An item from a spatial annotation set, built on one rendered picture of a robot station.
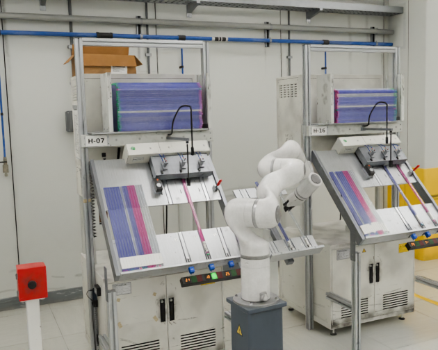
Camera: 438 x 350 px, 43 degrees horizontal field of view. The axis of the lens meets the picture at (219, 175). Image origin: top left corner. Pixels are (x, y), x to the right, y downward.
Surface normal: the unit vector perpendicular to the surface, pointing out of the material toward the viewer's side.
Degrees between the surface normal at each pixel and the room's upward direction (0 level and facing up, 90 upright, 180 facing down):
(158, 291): 90
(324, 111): 90
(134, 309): 90
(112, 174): 48
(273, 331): 90
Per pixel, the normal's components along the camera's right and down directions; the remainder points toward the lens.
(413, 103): -0.91, 0.07
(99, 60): 0.44, -0.08
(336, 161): 0.26, -0.65
